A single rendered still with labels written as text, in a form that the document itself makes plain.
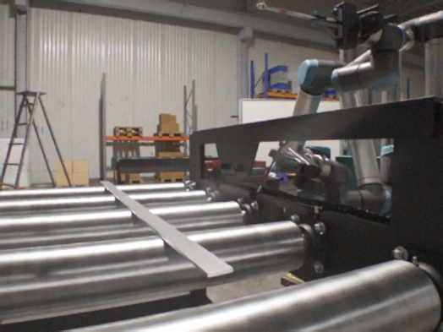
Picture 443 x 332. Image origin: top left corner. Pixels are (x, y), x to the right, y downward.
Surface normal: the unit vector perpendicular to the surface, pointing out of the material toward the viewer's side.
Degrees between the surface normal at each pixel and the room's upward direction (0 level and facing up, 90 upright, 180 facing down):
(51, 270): 53
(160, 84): 90
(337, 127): 90
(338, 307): 37
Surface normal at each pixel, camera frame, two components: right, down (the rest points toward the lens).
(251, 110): -0.01, 0.06
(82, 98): 0.40, 0.05
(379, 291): 0.24, -0.77
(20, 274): 0.33, -0.55
